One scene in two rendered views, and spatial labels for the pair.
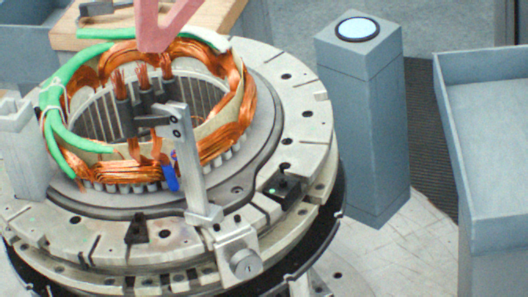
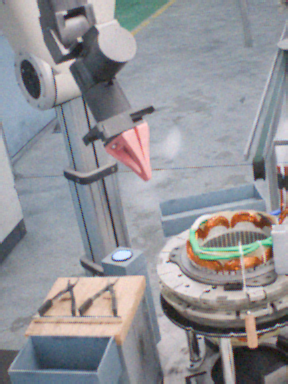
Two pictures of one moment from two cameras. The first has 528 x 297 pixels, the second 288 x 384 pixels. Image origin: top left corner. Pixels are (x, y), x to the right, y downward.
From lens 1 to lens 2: 160 cm
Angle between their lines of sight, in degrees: 81
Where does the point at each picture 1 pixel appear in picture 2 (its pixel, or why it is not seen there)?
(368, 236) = (165, 342)
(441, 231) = (163, 321)
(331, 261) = not seen: hidden behind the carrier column
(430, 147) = not seen: outside the picture
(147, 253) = not seen: outside the picture
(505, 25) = (108, 234)
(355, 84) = (143, 271)
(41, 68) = (116, 371)
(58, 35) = (122, 331)
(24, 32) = (109, 352)
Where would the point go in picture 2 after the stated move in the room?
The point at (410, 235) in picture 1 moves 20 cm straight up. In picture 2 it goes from (165, 330) to (151, 261)
